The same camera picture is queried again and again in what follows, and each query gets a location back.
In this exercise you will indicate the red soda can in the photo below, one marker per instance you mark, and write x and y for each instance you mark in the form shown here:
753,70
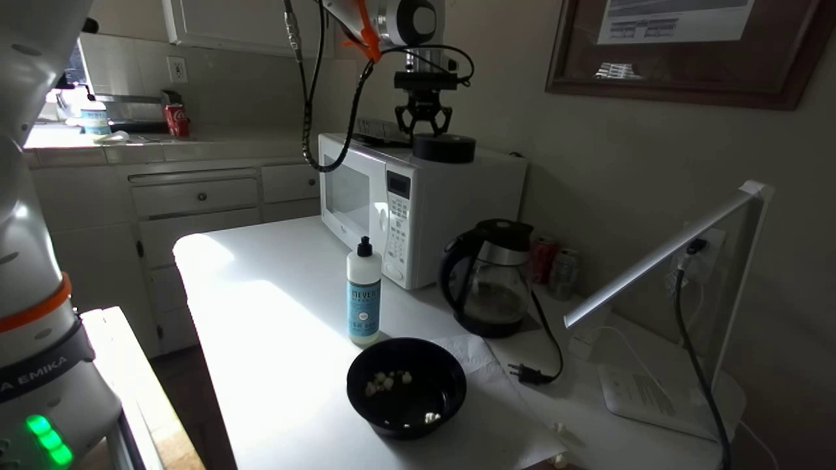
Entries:
566,272

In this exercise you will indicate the wooden board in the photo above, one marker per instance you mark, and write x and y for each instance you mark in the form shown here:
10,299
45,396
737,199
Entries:
145,391

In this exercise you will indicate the white upper cabinet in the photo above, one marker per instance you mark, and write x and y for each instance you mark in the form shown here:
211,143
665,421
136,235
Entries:
237,26

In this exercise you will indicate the white desk lamp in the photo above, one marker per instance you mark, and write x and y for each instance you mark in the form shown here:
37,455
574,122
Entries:
661,252

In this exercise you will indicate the white microwave oven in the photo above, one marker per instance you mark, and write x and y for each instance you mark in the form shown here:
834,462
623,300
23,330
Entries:
434,208

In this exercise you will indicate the white wall outlet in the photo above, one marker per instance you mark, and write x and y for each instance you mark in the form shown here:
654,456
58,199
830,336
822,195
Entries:
177,67

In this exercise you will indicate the light ceramic bowl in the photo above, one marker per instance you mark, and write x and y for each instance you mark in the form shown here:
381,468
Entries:
96,121

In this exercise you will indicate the black electric kettle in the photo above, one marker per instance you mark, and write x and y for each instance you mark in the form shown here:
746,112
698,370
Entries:
488,278

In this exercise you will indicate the black bowl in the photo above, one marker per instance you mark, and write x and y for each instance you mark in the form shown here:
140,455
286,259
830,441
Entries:
405,386

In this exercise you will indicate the white kitchen base cabinet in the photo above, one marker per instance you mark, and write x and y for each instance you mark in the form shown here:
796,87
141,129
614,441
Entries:
200,218

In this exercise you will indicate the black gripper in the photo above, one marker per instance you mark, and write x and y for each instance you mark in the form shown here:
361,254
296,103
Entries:
425,87

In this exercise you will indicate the wooden framed picture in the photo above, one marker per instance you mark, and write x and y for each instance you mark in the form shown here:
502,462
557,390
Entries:
680,52

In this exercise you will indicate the red cup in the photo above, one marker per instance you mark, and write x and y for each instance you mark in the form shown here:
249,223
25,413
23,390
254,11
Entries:
177,117

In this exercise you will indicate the blue label soap bottle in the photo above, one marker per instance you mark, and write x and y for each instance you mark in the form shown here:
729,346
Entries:
365,296

